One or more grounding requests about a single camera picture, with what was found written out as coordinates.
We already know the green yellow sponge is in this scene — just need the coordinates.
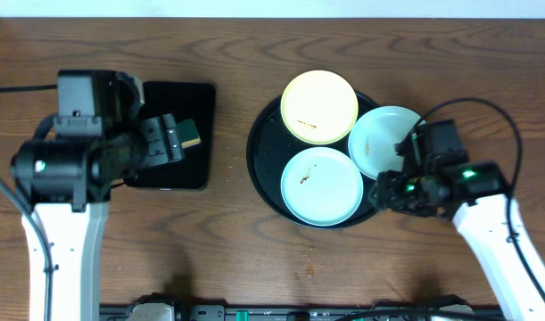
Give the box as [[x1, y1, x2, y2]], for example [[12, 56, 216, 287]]
[[177, 119, 201, 149]]

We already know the light blue plate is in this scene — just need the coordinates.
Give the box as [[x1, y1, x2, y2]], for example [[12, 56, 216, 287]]
[[348, 106, 420, 179], [280, 147, 364, 227]]

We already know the light blue plate front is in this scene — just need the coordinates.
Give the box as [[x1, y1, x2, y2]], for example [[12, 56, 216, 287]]
[[280, 147, 364, 227]]

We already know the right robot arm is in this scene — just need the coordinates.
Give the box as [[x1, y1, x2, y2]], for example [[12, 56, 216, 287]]
[[369, 162, 545, 320]]

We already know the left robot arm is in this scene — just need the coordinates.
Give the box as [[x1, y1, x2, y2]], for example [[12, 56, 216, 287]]
[[12, 114, 194, 320]]

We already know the black rectangular tray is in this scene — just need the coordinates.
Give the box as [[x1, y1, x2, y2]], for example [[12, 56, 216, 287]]
[[124, 81, 216, 190]]

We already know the yellow plate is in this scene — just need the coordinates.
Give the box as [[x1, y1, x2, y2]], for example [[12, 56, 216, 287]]
[[280, 70, 359, 145]]

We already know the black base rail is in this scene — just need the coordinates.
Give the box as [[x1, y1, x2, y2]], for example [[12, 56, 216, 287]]
[[98, 292, 504, 321]]

